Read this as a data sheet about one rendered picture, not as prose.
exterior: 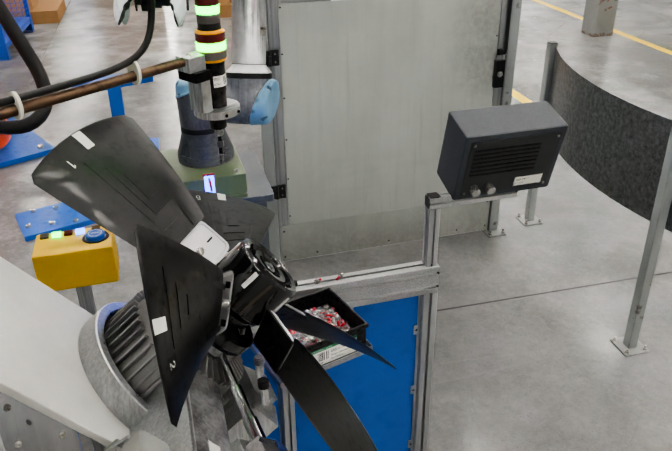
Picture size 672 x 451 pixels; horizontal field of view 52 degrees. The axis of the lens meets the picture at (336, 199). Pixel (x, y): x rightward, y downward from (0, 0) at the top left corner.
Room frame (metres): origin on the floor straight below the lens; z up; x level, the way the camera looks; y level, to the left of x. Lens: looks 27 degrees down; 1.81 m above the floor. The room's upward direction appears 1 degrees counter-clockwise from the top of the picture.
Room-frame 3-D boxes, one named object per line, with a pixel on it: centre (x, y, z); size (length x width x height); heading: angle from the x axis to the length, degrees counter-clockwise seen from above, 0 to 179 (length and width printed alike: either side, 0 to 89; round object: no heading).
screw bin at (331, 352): (1.23, 0.07, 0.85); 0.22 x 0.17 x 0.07; 121
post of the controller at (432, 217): (1.48, -0.24, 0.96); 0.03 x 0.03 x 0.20; 15
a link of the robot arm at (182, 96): (1.71, 0.35, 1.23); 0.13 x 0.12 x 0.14; 77
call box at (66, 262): (1.26, 0.56, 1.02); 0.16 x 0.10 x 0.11; 105
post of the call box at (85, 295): (1.26, 0.56, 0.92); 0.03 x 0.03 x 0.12; 15
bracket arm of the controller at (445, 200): (1.51, -0.34, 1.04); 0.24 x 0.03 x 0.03; 105
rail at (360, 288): (1.36, 0.18, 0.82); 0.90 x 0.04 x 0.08; 105
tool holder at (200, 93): (0.98, 0.19, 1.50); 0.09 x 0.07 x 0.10; 140
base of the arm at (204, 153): (1.71, 0.35, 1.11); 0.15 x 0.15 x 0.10
